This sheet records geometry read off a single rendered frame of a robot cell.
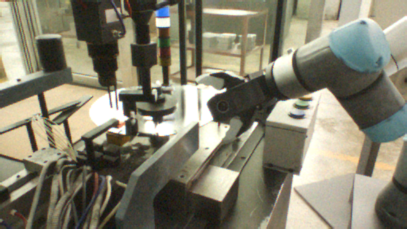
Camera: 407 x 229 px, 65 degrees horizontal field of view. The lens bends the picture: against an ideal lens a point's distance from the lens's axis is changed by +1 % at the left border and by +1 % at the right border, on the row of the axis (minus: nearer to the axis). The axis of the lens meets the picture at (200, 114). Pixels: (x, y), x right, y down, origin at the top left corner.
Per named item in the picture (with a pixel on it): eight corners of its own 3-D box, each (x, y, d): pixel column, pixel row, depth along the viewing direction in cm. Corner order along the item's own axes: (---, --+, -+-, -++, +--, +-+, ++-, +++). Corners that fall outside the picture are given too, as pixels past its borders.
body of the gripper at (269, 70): (259, 110, 66) (308, 91, 57) (233, 122, 61) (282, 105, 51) (245, 76, 66) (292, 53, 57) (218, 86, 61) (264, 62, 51)
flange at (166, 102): (182, 110, 78) (182, 102, 77) (137, 116, 75) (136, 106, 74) (173, 95, 87) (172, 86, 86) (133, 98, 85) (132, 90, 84)
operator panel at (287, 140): (282, 126, 114) (287, 87, 108) (314, 133, 110) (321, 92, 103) (261, 166, 91) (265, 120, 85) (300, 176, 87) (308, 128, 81)
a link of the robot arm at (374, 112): (393, 97, 56) (361, 50, 53) (430, 126, 46) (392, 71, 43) (352, 122, 58) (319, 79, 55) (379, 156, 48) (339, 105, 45)
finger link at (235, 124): (246, 144, 70) (261, 113, 64) (229, 154, 66) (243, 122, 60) (236, 135, 71) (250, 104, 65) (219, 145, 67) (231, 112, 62)
